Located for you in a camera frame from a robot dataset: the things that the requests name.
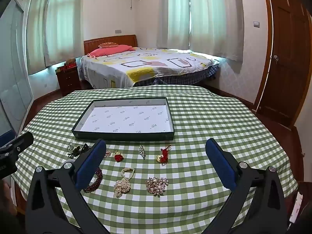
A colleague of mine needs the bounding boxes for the white power strip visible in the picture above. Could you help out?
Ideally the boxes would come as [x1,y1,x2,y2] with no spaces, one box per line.
[289,191,303,223]

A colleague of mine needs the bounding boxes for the pink pillow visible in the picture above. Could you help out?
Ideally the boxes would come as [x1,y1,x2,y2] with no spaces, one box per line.
[87,44,136,58]

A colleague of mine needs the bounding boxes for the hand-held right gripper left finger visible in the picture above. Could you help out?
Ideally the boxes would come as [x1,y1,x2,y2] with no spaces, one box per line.
[25,138,110,234]

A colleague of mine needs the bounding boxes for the white sheer curtain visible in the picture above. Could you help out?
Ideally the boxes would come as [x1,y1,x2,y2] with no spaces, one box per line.
[156,0,245,62]
[26,0,84,75]

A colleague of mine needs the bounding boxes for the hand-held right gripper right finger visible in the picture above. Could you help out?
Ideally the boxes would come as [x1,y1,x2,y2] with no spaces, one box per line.
[200,138,288,234]

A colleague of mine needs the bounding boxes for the dark wooden nightstand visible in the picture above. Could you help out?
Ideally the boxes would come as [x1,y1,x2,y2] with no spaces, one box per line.
[57,65,82,97]

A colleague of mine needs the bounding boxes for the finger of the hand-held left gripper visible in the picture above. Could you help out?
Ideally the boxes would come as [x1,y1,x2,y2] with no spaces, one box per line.
[0,130,16,148]
[0,131,35,155]

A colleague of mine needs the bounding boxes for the brown wooden door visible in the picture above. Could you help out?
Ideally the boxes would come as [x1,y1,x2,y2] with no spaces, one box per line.
[253,0,312,128]

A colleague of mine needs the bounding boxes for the rose gold pearl brooch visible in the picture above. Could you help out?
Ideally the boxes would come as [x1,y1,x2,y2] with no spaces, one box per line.
[145,177,168,197]

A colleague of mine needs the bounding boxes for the bed with patterned sheet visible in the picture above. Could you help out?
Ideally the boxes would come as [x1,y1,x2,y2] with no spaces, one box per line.
[77,35,220,90]

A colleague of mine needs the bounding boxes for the dark green shallow box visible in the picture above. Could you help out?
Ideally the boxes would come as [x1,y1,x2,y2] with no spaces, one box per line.
[71,97,175,142]

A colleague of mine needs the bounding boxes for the green checked tablecloth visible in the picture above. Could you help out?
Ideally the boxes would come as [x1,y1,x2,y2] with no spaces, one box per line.
[15,85,298,234]

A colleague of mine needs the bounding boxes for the black cord bead bracelet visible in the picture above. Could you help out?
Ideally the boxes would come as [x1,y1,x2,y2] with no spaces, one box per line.
[68,144,90,158]

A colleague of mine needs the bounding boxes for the cream pearl necklace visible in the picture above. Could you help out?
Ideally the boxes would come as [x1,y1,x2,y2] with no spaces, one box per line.
[114,168,135,198]

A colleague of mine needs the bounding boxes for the red knot gold lock pendant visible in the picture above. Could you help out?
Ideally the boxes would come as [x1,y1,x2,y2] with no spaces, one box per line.
[156,145,172,165]

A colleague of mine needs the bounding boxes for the dark red bead bracelet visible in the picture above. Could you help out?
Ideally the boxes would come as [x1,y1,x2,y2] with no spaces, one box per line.
[83,167,103,193]

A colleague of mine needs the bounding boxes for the frosted glass wardrobe door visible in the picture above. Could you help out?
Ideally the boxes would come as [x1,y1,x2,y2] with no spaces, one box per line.
[0,0,34,133]

